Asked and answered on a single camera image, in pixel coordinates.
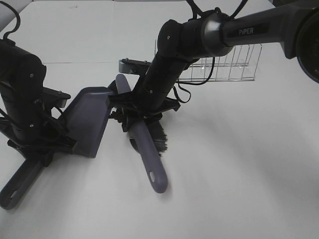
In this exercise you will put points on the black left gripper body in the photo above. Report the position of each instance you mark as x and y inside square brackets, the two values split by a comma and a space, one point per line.
[52, 139]

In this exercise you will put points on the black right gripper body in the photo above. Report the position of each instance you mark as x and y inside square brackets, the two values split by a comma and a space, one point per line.
[135, 107]

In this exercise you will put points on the purple hand brush black bristles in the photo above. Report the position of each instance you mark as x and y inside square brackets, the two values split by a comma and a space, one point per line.
[148, 140]

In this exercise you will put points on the purple plastic dustpan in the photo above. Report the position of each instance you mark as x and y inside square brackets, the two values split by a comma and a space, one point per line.
[87, 116]

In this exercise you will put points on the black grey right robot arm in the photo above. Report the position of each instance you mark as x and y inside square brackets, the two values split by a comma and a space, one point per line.
[212, 34]

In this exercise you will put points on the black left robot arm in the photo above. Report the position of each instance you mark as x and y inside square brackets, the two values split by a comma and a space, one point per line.
[27, 120]

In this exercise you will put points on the pile of coffee beans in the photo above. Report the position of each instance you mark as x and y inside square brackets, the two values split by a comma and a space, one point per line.
[117, 115]

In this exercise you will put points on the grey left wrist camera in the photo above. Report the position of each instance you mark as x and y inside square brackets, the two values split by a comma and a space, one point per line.
[53, 98]

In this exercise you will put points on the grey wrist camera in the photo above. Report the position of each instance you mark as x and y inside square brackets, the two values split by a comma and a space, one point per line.
[53, 98]
[135, 67]

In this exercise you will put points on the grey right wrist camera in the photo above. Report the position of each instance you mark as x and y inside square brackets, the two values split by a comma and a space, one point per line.
[135, 67]

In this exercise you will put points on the chrome wire dish rack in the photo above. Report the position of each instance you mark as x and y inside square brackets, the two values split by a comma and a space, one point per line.
[238, 65]

